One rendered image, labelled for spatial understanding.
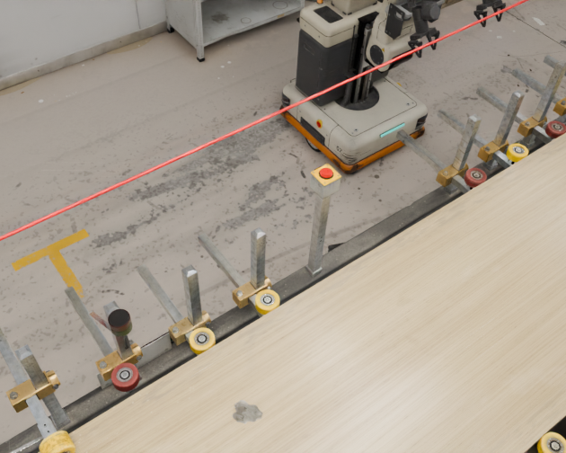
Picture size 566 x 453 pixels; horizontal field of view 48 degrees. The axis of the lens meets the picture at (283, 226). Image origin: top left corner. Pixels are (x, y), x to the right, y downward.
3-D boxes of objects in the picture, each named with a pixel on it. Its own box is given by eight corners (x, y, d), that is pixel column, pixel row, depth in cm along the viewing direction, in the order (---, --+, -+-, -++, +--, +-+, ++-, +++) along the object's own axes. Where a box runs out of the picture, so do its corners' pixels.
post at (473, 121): (439, 200, 278) (469, 115, 241) (446, 197, 279) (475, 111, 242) (446, 205, 276) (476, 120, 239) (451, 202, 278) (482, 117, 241)
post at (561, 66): (518, 147, 295) (557, 60, 258) (524, 145, 296) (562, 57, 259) (525, 152, 293) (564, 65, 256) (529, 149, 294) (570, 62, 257)
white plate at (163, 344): (101, 387, 208) (95, 373, 201) (171, 347, 219) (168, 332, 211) (101, 389, 208) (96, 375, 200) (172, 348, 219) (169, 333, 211)
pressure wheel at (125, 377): (111, 387, 198) (105, 370, 189) (135, 374, 202) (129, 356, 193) (124, 408, 194) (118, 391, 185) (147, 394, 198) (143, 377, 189)
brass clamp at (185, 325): (168, 333, 213) (166, 325, 209) (202, 314, 218) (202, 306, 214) (178, 347, 210) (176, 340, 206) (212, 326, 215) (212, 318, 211)
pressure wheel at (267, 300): (253, 326, 214) (253, 307, 206) (256, 306, 219) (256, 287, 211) (277, 328, 214) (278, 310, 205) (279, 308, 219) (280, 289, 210)
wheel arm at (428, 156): (395, 138, 278) (396, 131, 274) (401, 136, 279) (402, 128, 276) (469, 199, 256) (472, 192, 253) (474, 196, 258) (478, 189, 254)
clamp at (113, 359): (97, 369, 199) (94, 361, 196) (137, 347, 205) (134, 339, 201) (106, 383, 197) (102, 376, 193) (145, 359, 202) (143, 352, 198)
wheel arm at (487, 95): (474, 94, 297) (477, 87, 293) (480, 92, 298) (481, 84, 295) (550, 148, 275) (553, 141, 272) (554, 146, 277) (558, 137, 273)
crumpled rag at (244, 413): (227, 419, 183) (227, 415, 181) (236, 397, 187) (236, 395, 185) (257, 430, 181) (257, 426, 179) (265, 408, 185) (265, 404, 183)
